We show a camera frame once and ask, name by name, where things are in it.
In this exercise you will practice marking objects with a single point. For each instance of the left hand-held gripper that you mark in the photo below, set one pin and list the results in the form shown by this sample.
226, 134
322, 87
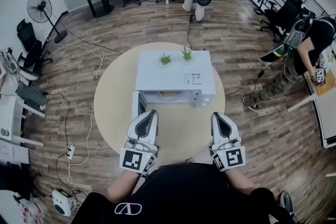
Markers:
132, 160

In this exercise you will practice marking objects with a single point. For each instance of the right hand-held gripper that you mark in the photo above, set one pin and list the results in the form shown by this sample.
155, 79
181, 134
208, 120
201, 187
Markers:
233, 157

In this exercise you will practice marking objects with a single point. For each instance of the tan bread slice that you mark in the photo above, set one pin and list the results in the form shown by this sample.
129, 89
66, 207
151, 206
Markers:
170, 94

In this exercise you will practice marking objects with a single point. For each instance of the white microwave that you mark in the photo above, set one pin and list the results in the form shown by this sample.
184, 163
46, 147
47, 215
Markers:
170, 73

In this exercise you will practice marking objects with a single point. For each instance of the person's right forearm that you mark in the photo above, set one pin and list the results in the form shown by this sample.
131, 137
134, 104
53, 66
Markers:
239, 181

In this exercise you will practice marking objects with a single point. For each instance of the person's left forearm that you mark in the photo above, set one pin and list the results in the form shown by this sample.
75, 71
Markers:
122, 186

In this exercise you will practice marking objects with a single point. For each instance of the person's black shirt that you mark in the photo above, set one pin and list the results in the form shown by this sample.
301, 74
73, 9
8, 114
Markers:
183, 191

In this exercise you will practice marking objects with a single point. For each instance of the small green potted plant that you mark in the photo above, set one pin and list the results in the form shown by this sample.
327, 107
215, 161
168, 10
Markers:
187, 54
165, 59

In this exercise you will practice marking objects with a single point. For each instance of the white power strip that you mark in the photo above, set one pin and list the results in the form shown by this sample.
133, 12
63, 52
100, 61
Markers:
71, 150

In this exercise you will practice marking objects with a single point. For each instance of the person's grey sneaker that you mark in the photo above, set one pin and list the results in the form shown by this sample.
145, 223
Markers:
286, 200

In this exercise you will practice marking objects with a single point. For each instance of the white toaster appliance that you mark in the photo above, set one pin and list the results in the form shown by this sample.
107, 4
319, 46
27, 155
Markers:
60, 203

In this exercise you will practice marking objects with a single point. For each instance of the pack of water bottles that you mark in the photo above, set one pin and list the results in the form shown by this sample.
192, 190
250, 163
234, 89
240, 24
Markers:
32, 211

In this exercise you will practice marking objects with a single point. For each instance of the black bag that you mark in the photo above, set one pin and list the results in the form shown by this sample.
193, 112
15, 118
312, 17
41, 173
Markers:
13, 181

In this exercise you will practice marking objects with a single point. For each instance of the black standing fan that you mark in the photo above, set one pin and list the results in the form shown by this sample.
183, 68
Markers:
39, 6

